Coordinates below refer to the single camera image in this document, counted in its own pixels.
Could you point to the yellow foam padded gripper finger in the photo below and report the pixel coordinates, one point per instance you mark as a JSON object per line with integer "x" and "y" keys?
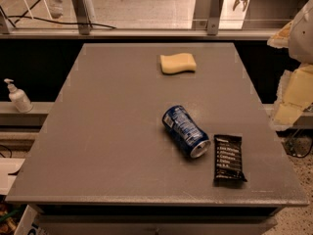
{"x": 294, "y": 96}

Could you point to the blue pepsi can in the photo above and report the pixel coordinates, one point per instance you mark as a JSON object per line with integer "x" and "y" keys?
{"x": 189, "y": 138}

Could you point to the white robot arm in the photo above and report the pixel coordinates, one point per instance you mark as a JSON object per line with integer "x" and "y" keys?
{"x": 297, "y": 37}

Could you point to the black snack bar wrapper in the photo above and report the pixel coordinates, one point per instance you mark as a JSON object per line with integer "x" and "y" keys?
{"x": 228, "y": 164}

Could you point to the yellow sponge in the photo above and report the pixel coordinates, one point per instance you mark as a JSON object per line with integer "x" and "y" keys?
{"x": 181, "y": 62}

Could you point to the white pump bottle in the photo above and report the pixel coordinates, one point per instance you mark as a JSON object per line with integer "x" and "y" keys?
{"x": 18, "y": 97}

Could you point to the right metal bracket post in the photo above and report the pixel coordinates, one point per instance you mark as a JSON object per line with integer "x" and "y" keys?
{"x": 214, "y": 16}

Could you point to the metal bracket post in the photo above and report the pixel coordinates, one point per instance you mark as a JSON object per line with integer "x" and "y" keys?
{"x": 214, "y": 16}
{"x": 82, "y": 17}

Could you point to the left metal bracket post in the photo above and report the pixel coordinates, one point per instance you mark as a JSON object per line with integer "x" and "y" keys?
{"x": 82, "y": 17}

